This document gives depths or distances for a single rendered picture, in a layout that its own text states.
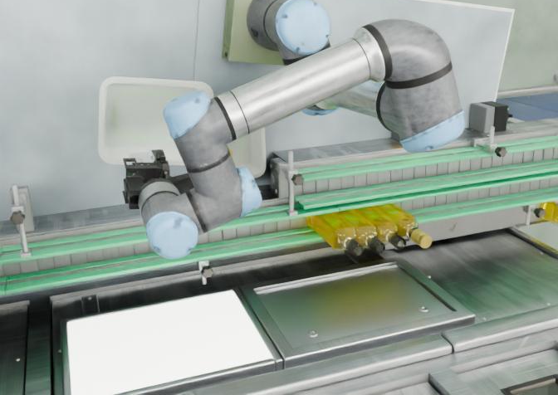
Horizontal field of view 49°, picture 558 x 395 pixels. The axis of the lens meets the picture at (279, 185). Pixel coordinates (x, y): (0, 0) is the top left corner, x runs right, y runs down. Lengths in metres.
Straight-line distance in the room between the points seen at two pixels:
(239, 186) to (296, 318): 0.54
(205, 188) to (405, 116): 0.36
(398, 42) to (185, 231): 0.45
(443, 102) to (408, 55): 0.11
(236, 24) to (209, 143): 0.67
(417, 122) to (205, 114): 0.36
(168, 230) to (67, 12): 0.77
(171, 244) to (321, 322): 0.57
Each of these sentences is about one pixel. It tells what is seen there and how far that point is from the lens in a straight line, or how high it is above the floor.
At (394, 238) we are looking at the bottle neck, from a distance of 1.54.
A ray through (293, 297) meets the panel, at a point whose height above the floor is 1.08.
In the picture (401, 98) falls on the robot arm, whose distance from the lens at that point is 1.07.
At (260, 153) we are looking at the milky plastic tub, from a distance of 1.65.
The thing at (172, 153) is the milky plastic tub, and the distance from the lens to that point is 1.33.
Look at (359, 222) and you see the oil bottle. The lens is 1.59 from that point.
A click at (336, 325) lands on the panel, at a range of 1.44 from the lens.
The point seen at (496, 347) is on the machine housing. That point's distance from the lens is 1.47.
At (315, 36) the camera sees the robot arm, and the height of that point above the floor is 1.06.
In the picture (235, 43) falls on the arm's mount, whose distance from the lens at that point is 1.59.
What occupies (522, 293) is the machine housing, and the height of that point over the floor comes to 1.22.
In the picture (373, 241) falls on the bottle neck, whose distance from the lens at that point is 1.52.
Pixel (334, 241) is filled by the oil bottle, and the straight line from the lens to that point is 1.54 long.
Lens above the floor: 2.35
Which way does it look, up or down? 63 degrees down
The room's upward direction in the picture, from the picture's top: 132 degrees clockwise
